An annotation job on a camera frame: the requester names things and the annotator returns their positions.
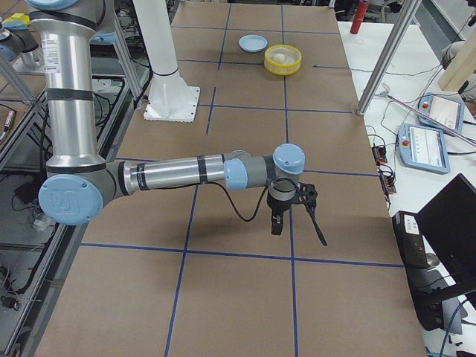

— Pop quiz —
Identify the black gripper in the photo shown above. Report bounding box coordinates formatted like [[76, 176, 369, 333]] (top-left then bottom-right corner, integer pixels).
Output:
[[267, 180, 327, 246]]

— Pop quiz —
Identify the pale white bun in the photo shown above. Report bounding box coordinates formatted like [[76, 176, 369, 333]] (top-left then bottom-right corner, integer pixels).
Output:
[[273, 53, 286, 63]]

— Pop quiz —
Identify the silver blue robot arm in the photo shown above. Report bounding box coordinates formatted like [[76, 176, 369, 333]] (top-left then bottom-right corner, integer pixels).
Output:
[[28, 1, 318, 235]]

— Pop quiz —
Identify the near orange black connector block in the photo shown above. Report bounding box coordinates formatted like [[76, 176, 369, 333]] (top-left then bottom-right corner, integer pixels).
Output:
[[377, 164, 396, 194]]

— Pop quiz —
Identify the orange black connector block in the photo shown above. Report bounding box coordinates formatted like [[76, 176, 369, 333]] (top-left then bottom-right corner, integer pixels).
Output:
[[377, 164, 396, 194], [370, 134, 387, 165]]

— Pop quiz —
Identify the far orange black connector block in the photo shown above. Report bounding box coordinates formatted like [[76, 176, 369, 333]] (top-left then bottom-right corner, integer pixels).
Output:
[[370, 134, 387, 165]]

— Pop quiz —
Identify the brown paper table cover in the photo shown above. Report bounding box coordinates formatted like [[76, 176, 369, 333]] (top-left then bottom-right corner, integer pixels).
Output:
[[36, 1, 425, 356]]

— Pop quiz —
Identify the near teach pendant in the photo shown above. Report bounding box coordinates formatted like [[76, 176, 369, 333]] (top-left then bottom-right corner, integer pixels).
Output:
[[397, 123, 451, 174]]

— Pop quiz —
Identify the teach pendant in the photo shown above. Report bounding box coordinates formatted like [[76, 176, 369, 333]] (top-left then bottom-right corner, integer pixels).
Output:
[[418, 92, 465, 134], [397, 123, 451, 174]]

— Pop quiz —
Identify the black monitor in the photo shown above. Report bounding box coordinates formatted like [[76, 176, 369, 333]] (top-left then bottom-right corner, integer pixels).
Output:
[[416, 173, 476, 282]]

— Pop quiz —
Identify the black computer box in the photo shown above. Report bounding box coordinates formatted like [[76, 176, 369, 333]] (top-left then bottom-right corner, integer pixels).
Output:
[[391, 210, 476, 332]]

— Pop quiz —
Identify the light blue plate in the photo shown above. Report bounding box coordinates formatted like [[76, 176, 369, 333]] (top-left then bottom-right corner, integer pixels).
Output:
[[238, 34, 268, 53]]

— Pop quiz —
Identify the far teach pendant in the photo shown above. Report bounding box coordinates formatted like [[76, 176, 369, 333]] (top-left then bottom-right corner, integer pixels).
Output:
[[418, 92, 465, 134]]

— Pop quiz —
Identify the red bottle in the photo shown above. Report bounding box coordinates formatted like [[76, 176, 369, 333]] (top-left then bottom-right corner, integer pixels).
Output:
[[350, 0, 369, 34]]

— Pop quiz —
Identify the wooden beam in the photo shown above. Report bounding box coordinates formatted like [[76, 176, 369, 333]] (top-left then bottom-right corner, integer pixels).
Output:
[[438, 31, 475, 100]]

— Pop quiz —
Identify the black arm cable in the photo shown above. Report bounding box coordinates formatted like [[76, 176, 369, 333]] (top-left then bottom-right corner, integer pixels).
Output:
[[203, 177, 303, 223]]

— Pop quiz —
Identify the white camera mast base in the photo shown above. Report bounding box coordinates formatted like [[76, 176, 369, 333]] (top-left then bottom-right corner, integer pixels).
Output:
[[133, 0, 200, 123]]

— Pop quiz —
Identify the aluminium frame post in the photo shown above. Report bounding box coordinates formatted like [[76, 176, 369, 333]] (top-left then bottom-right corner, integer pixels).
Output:
[[356, 0, 422, 116]]

